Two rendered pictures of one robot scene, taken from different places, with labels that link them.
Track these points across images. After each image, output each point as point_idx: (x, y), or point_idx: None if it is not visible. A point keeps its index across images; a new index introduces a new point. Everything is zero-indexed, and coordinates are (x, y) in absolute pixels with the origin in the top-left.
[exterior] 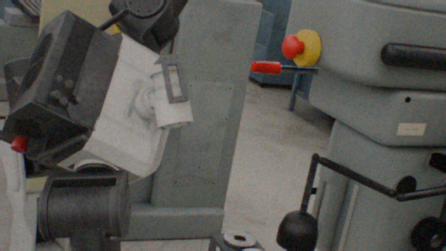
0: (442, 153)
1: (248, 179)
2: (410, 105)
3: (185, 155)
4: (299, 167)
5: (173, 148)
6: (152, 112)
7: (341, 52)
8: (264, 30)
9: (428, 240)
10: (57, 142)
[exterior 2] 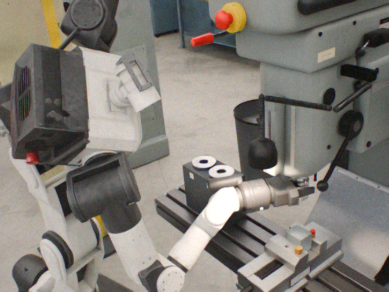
0: (347, 64)
1: (173, 107)
2: (322, 37)
3: None
4: (204, 87)
5: None
6: (127, 101)
7: (264, 14)
8: None
9: (351, 127)
10: (61, 147)
